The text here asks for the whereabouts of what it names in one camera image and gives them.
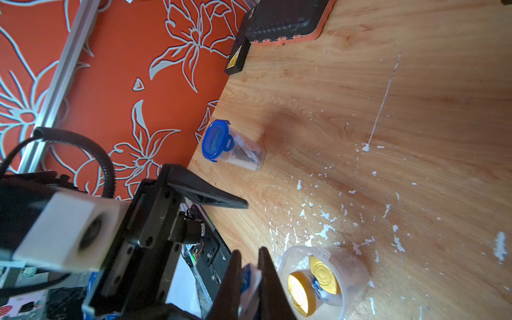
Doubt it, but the clear plastic container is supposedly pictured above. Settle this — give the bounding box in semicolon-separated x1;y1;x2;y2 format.
275;246;371;319
216;128;265;171

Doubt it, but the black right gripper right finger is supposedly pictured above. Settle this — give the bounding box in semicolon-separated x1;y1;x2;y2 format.
257;247;296;320

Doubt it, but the white blue toothpaste tube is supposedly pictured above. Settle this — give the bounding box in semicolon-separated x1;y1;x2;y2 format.
238;264;262;320

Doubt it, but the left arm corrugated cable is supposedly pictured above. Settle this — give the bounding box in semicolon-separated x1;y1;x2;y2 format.
0;127;117;199

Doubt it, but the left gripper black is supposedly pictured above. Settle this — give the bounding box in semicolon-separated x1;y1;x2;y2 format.
82;164;249;318

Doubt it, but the white bottle yellow cap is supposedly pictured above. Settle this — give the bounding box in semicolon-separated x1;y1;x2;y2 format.
287;269;317;317
309;255;341;295

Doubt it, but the black tool case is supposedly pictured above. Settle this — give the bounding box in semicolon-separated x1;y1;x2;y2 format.
245;0;335;45

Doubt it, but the aluminium frame post left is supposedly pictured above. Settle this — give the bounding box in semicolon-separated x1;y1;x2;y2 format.
1;1;101;157

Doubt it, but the blue lid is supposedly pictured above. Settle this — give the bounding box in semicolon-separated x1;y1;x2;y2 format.
201;119;235;163

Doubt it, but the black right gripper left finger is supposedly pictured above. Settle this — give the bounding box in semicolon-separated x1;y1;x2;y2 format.
207;250;242;319

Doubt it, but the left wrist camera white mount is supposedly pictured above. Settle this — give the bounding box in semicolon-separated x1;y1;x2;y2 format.
1;190;129;272

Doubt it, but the black box yellow label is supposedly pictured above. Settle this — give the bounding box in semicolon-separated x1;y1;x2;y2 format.
224;8;255;75

